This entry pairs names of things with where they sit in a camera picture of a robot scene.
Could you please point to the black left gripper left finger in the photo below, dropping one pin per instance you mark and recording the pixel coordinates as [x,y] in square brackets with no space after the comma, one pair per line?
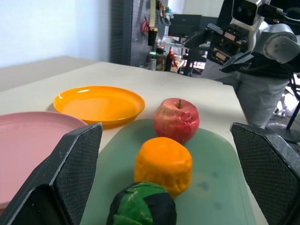
[47,178]

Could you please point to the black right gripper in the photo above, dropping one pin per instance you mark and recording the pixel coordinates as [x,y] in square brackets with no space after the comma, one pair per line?
[228,44]

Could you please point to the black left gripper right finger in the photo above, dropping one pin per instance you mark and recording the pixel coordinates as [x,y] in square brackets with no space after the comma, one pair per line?
[269,168]

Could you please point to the pink plastic plate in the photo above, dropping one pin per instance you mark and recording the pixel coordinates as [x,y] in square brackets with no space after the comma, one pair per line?
[28,145]

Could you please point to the orange plastic plate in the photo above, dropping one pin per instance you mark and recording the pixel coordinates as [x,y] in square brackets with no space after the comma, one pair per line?
[100,105]

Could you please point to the green and black avocado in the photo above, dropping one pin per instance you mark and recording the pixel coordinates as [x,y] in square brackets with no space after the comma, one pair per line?
[138,206]

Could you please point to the orange fruit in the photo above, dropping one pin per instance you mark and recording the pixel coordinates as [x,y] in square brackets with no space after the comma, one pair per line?
[164,166]

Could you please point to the black stand base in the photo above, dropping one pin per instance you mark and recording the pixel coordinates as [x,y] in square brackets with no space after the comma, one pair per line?
[286,131]

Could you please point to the black monitor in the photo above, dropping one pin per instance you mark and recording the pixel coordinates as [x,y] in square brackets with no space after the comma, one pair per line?
[185,24]

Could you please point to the dark bottle with red cap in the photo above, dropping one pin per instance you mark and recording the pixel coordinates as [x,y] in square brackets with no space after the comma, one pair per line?
[168,61]

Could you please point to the translucent green tray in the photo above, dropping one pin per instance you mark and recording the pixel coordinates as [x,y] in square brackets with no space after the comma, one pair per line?
[215,178]

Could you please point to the jar with green lid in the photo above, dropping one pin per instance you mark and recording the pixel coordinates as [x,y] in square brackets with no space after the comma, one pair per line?
[157,59]

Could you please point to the black bottle with yellow cap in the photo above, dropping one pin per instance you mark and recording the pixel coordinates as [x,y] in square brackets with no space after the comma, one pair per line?
[152,37]

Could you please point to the red scissors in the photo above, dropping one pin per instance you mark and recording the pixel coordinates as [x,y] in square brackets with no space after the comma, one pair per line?
[145,26]

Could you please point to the red apple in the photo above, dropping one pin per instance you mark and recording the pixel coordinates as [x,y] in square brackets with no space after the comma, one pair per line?
[175,122]

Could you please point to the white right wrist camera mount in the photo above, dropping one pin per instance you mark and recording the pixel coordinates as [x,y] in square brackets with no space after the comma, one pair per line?
[246,14]

